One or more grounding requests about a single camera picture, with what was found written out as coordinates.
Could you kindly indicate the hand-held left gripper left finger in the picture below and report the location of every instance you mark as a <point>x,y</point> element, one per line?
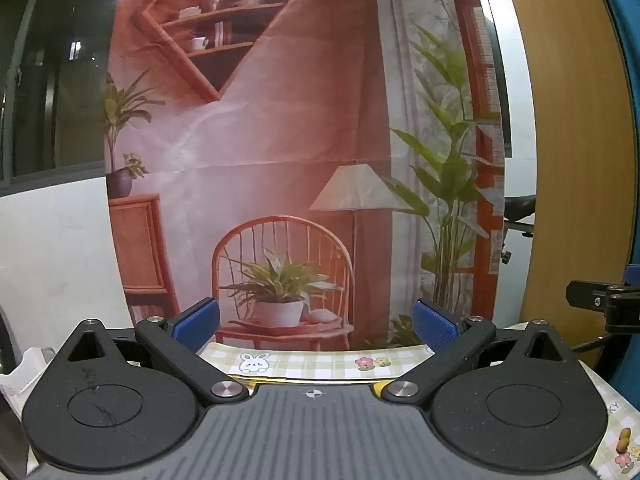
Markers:
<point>197,322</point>

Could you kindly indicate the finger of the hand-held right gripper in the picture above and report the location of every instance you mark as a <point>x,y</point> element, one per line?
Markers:
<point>587,294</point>

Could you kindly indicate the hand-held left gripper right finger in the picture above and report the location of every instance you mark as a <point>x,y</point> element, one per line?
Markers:
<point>435,326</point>

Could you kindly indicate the green checked bunny tablecloth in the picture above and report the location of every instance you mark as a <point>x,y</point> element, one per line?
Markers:
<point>310,362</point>

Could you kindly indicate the wooden board panel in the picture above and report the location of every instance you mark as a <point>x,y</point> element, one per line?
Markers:
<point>565,160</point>

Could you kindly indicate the white plastic container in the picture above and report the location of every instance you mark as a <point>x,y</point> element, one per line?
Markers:
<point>30,372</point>

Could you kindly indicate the dark glass window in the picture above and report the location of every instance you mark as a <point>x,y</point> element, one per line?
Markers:
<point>55,85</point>

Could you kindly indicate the printed room scene wall backdrop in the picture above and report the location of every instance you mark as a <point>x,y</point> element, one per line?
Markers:
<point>300,135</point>

